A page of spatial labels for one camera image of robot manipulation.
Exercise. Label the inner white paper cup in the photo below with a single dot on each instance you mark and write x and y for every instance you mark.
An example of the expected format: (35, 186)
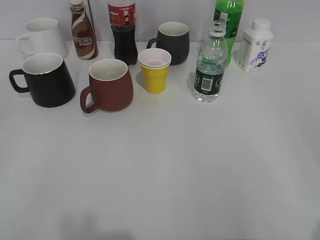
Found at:
(154, 58)

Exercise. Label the black conical mug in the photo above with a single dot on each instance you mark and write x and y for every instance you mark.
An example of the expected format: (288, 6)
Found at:
(46, 77)

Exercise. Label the clear water bottle green label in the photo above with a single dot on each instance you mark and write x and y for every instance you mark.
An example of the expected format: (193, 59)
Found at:
(211, 63)

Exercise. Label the dark grey round mug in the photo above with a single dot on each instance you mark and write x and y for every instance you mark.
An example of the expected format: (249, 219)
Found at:
(174, 37)

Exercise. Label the red ceramic mug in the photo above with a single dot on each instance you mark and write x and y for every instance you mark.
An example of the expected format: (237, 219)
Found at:
(110, 87)

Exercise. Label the white yogurt drink bottle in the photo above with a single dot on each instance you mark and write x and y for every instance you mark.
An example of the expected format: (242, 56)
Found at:
(255, 46)

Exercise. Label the yellow paper cup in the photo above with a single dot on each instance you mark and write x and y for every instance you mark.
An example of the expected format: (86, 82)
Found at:
(155, 78)

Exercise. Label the white ceramic mug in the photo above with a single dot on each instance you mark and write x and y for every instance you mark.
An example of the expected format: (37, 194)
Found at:
(44, 36)

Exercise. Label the cola bottle red label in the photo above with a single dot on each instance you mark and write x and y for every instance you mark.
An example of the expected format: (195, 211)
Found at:
(122, 17)

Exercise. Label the green soda bottle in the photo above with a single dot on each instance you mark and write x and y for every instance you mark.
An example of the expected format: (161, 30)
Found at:
(229, 12)

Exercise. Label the Nescafe coffee bottle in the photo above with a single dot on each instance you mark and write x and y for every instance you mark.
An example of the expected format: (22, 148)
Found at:
(83, 34)

